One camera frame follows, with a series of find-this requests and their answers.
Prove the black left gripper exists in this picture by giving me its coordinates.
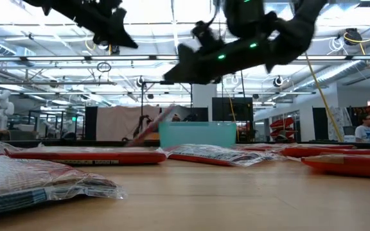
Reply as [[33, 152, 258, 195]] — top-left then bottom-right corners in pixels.
[[75, 0, 139, 54]]

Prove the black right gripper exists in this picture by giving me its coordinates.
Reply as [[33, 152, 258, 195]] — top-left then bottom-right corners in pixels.
[[164, 35, 272, 85]]

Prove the black monitor screen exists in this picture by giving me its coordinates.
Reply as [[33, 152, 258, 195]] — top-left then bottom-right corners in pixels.
[[212, 97, 254, 122]]

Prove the teal plastic basket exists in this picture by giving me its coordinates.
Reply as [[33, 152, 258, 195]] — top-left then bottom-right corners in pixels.
[[158, 121, 238, 149]]

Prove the beige fabric screen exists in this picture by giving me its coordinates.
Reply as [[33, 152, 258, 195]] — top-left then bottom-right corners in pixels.
[[96, 105, 165, 142]]

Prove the black upright panel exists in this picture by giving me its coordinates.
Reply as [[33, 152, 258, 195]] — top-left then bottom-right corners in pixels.
[[85, 106, 98, 141]]

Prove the white humanoid robot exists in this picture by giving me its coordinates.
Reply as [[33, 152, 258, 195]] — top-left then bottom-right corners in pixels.
[[0, 89, 15, 132]]

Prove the person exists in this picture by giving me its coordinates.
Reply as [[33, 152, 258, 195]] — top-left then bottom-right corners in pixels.
[[354, 114, 370, 144]]

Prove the yellow cable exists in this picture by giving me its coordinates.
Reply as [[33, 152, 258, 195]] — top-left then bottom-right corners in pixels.
[[304, 53, 346, 142]]

